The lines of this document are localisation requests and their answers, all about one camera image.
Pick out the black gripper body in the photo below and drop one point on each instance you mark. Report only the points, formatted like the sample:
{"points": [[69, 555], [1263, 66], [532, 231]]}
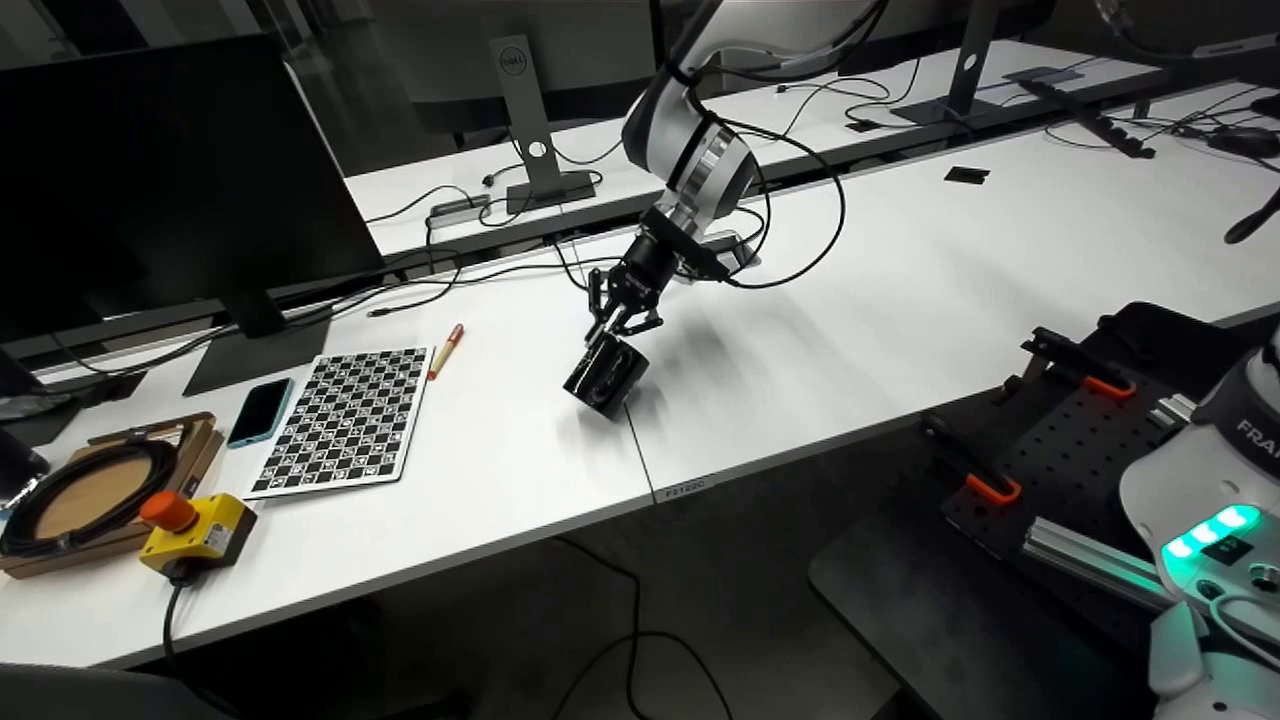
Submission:
{"points": [[654, 261]]}

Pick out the black mug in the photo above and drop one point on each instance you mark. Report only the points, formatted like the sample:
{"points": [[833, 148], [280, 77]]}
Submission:
{"points": [[603, 377]]}

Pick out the white robot base green light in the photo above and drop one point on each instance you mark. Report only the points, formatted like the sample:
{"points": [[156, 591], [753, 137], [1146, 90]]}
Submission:
{"points": [[1203, 492]]}

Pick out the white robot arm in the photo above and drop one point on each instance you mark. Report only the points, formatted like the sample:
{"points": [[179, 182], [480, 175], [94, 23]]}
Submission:
{"points": [[674, 124]]}

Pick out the grey monitor stand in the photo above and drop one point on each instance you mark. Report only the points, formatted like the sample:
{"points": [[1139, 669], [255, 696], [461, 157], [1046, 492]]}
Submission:
{"points": [[525, 123]]}

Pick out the black white calibration board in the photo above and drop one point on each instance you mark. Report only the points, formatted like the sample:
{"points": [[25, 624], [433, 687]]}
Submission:
{"points": [[345, 422]]}

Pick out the small black flat object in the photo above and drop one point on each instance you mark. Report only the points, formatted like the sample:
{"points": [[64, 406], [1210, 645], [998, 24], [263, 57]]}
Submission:
{"points": [[967, 175]]}

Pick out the black smartphone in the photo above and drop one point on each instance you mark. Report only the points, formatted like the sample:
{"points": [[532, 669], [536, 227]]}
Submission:
{"points": [[263, 408]]}

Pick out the dark monitor stand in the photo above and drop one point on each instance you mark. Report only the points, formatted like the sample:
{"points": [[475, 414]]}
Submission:
{"points": [[974, 52]]}

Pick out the brown wooden box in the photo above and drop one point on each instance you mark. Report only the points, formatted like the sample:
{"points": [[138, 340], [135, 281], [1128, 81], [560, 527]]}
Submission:
{"points": [[203, 446]]}

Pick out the black perforated breadboard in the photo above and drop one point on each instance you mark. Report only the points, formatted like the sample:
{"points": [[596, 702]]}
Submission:
{"points": [[1081, 446]]}

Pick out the black power strip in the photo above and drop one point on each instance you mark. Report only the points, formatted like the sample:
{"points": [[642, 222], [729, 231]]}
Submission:
{"points": [[1094, 124]]}

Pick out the yellow emergency stop button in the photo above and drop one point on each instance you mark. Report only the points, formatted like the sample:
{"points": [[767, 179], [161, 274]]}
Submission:
{"points": [[204, 534]]}

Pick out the large black monitor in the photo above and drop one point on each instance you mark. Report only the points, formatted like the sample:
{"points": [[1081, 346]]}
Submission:
{"points": [[161, 175]]}

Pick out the aluminium extrusion bar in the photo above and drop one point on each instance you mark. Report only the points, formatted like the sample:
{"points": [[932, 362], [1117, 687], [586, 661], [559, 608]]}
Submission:
{"points": [[1086, 559]]}

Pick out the black flat device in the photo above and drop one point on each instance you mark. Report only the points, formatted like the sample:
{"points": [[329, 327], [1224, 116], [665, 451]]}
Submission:
{"points": [[64, 392]]}

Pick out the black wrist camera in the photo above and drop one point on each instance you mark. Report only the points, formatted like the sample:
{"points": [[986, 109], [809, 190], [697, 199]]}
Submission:
{"points": [[722, 256]]}

